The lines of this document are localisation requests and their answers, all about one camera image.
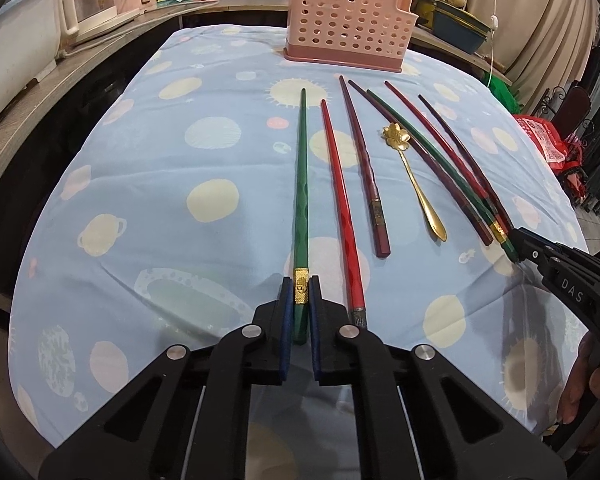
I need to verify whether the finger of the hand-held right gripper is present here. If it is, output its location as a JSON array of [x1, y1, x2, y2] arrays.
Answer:
[[510, 227, 600, 323]]

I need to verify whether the green plastic bag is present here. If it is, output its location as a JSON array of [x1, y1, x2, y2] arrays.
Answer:
[[486, 72, 522, 114]]

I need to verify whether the dark blue bowl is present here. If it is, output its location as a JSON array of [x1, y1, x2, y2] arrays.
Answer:
[[431, 10, 491, 55]]

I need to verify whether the green chopstick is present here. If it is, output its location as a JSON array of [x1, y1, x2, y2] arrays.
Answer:
[[290, 88, 312, 346], [366, 89, 520, 262]]

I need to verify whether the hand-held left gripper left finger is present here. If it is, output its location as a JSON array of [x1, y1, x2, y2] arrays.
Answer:
[[37, 276, 295, 480]]

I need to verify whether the beige curtain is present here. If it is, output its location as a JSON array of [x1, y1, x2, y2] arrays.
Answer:
[[467, 0, 600, 92]]

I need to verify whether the white cable with switch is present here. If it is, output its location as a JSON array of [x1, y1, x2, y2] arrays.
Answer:
[[481, 0, 502, 92]]

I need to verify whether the yellow bowl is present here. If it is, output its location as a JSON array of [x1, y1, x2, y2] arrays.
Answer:
[[432, 0, 493, 33]]

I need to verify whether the red shopping bag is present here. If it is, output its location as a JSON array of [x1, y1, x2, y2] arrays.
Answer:
[[511, 114, 589, 202]]

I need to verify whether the red chopstick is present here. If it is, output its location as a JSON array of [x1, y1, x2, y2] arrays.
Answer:
[[385, 81, 514, 234], [320, 99, 368, 331]]

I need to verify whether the white storage bin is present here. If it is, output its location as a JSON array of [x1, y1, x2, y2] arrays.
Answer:
[[0, 0, 64, 136]]

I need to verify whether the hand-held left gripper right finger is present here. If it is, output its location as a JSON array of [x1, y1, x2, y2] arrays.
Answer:
[[310, 276, 567, 480]]

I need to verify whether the gold flower spoon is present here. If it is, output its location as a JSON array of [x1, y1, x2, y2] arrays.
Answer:
[[382, 122, 448, 242]]

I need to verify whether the black metal chair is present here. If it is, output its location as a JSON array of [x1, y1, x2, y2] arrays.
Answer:
[[534, 85, 594, 142]]

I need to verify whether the wood grain side counter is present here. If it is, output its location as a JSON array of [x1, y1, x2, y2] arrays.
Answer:
[[0, 0, 221, 143]]

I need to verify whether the maroon chopstick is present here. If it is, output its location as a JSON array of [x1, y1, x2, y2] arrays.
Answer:
[[348, 79, 495, 247], [338, 75, 392, 258]]

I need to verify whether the white glass kettle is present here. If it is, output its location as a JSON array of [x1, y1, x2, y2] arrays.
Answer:
[[60, 0, 142, 47]]

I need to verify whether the pink perforated utensil basket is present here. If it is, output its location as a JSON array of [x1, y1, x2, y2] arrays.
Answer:
[[283, 0, 418, 73]]

